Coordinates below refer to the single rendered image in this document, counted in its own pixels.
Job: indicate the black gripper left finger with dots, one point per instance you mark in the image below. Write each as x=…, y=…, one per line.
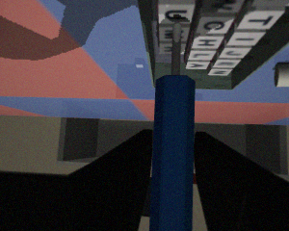
x=106, y=195

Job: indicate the dark blue stylus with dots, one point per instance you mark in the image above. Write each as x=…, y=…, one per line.
x=171, y=199

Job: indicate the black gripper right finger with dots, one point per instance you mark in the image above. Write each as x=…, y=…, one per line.
x=237, y=194

